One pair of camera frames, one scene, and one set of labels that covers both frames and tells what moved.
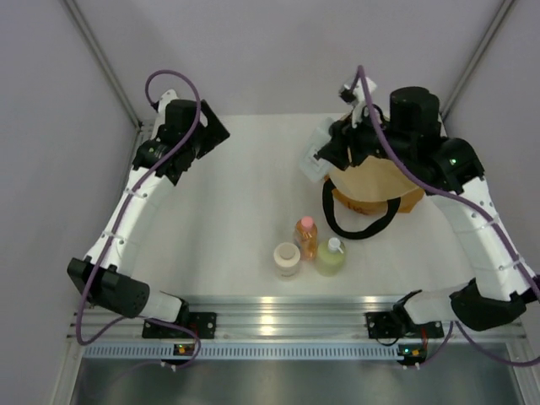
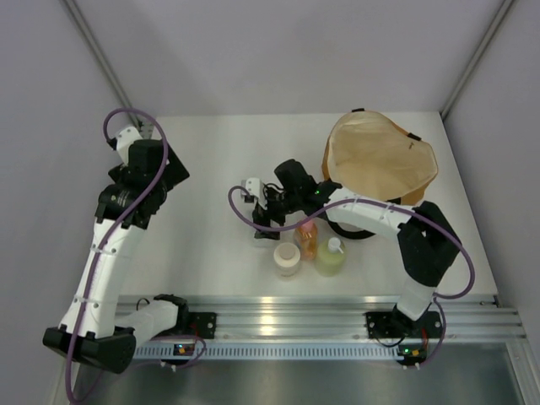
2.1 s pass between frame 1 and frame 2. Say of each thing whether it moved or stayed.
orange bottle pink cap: stayed
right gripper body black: moved
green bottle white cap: stayed
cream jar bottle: stayed
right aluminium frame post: stayed
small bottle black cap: moved
